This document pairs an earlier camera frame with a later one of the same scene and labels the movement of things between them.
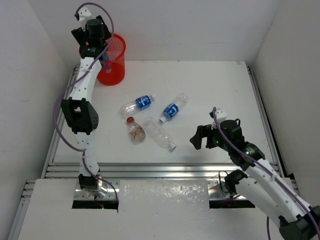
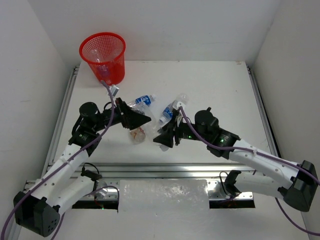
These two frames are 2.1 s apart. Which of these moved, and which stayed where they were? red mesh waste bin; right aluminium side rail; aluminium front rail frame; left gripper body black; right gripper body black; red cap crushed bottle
Moved: left gripper body black; right gripper body black
Stayed: red mesh waste bin; red cap crushed bottle; aluminium front rail frame; right aluminium side rail
